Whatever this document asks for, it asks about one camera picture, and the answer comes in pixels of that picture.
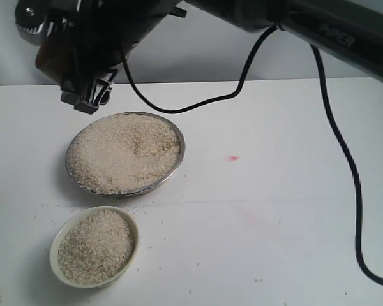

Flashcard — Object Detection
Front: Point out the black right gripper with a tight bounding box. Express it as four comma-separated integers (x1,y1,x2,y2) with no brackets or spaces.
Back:
51,1,187,114

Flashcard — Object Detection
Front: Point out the brown wooden cup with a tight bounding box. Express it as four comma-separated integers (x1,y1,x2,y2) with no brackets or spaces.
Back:
35,32,72,85

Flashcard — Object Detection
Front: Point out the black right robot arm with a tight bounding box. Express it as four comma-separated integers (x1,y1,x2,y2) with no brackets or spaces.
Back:
36,1,383,114

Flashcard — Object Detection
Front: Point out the steel plate of rice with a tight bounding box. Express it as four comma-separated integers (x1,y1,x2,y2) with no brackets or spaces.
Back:
65,112,186,198

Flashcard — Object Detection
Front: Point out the white bowl of rice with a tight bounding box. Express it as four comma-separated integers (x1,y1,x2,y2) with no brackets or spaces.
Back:
49,206,140,289

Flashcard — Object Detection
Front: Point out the white backdrop curtain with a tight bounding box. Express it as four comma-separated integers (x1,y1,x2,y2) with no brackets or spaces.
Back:
0,0,383,86

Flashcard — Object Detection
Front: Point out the black cable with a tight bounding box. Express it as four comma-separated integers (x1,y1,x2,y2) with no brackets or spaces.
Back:
119,27,383,288

